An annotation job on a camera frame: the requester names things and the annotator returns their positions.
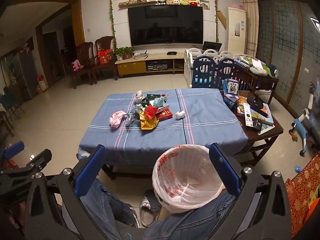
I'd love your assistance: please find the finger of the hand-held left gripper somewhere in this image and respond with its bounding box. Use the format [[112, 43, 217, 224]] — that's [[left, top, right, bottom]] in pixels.
[[0, 149, 52, 180], [0, 142, 25, 165]]

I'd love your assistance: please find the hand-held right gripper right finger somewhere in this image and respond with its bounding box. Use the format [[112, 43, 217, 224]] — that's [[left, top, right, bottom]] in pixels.
[[200, 142, 293, 240]]

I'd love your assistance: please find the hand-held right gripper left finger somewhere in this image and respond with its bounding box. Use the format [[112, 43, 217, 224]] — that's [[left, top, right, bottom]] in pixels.
[[24, 144, 118, 240]]

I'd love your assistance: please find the bin with white plastic bag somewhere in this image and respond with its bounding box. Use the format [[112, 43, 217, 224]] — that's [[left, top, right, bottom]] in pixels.
[[152, 144, 226, 214]]

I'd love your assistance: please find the pink plastic wrapper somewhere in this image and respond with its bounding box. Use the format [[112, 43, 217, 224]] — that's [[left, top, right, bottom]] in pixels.
[[109, 110, 128, 128]]

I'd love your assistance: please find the silver foil wrapper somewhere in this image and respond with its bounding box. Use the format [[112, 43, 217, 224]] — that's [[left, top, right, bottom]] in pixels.
[[125, 106, 140, 127]]

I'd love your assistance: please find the gold foil wrapper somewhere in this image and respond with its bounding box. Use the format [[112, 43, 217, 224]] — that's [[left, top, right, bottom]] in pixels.
[[139, 112, 159, 130]]

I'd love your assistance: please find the red cigarette box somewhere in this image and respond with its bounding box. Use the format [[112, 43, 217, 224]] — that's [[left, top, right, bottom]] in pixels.
[[155, 109, 173, 122]]

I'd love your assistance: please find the red wrapper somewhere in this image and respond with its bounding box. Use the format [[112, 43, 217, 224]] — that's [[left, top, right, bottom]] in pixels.
[[144, 105, 158, 118]]

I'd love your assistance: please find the blue face mask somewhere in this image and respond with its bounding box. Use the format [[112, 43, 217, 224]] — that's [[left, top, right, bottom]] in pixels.
[[152, 97, 168, 108]]

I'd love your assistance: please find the dark green snack packet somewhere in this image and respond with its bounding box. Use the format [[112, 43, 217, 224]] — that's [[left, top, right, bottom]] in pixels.
[[146, 93, 167, 103]]

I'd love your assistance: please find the person's left leg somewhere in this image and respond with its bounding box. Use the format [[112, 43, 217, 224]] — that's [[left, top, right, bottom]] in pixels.
[[80, 177, 140, 240]]

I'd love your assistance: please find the person's leg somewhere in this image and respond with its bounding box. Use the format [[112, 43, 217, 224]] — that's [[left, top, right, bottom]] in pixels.
[[142, 192, 235, 240], [80, 177, 140, 240]]

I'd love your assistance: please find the green chair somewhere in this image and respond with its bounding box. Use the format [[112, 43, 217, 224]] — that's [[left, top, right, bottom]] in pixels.
[[0, 90, 24, 120]]

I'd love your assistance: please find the blue striped blanket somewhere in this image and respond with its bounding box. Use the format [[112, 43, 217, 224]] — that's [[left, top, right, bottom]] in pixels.
[[79, 88, 250, 167]]

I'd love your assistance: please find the black remote control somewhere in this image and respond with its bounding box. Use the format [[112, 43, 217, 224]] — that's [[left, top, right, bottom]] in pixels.
[[250, 119, 267, 133], [252, 107, 269, 118]]

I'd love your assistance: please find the person's right leg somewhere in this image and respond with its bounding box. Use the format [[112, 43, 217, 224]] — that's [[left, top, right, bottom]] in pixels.
[[142, 192, 235, 240]]

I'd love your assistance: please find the white remote control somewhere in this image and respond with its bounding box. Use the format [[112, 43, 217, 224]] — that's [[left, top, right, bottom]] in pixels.
[[243, 102, 253, 127]]

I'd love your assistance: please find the grey padded slipper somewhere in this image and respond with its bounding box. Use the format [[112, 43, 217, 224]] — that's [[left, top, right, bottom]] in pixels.
[[139, 189, 163, 228], [125, 204, 140, 228]]

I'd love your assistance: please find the dark wooden coffee table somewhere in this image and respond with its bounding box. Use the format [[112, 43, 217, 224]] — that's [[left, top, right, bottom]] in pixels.
[[100, 90, 284, 180]]

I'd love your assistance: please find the colourful picture book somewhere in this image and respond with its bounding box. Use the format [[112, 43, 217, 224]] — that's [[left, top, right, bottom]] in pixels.
[[250, 104, 274, 127]]

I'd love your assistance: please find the white red sack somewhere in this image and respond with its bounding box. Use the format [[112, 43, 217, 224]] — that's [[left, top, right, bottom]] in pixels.
[[37, 74, 49, 92]]

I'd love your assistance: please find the black case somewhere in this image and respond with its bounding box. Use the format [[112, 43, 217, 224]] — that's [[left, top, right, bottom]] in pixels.
[[246, 96, 265, 110]]

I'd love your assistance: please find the grey refrigerator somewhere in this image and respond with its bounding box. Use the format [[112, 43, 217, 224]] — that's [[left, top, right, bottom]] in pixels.
[[12, 51, 38, 100]]

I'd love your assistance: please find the red patterned sofa cushion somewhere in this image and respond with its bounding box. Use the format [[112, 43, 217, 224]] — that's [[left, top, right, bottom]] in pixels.
[[285, 152, 320, 238]]

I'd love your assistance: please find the blue white kids scooter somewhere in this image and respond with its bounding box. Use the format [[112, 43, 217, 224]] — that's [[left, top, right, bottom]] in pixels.
[[289, 107, 313, 155]]

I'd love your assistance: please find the dark wooden side table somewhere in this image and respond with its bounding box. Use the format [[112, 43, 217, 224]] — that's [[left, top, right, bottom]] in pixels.
[[235, 60, 279, 103]]

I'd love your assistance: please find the blue playpen panel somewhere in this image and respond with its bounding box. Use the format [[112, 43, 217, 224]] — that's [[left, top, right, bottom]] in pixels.
[[216, 58, 240, 89], [192, 56, 217, 89]]

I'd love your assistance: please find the grey plush cushion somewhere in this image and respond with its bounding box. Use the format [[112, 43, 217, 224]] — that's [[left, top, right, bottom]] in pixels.
[[250, 66, 268, 77]]

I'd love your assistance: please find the stack of books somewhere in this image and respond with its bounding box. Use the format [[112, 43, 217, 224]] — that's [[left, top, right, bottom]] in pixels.
[[235, 56, 273, 77]]

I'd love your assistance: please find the light wooden television stand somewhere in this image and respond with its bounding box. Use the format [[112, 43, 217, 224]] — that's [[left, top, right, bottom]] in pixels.
[[115, 54, 185, 78]]

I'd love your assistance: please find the blue printed toy panel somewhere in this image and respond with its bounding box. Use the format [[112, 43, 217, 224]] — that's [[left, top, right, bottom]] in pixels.
[[310, 75, 320, 140]]

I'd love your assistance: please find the white playpen fence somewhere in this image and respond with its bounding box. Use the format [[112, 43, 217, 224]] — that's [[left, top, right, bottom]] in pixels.
[[184, 48, 250, 82]]

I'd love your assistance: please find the red gift box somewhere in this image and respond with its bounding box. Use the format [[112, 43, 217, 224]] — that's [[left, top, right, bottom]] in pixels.
[[97, 49, 114, 65]]

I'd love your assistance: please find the black laptop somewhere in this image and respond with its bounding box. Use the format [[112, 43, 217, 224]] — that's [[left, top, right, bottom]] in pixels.
[[202, 41, 222, 52]]

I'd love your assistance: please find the green potted plant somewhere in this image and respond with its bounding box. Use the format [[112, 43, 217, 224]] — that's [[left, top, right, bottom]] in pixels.
[[114, 46, 134, 60]]

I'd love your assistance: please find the white standing air conditioner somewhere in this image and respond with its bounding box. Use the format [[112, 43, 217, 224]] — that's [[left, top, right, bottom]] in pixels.
[[226, 7, 246, 53]]

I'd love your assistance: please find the frosted glass sliding door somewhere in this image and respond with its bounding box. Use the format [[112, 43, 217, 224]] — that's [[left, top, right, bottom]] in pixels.
[[256, 0, 320, 110]]

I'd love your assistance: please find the beige curtain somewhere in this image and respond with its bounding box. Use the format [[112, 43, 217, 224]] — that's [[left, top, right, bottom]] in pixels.
[[240, 0, 259, 58]]

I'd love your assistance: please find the large black television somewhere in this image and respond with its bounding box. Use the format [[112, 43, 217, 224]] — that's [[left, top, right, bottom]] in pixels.
[[128, 6, 203, 47]]

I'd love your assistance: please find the green ivy garland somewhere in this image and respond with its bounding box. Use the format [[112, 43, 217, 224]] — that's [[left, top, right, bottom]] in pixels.
[[213, 0, 220, 43], [108, 0, 117, 48]]

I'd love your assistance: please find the blue camera box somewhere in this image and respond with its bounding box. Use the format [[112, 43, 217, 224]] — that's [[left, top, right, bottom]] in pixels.
[[222, 79, 239, 95]]

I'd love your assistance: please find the slanted wooden wall board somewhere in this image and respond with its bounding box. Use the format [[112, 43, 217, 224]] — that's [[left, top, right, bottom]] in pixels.
[[216, 10, 227, 29]]

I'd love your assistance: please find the wooden wall shelf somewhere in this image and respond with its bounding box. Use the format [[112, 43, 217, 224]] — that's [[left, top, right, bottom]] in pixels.
[[118, 1, 160, 8]]

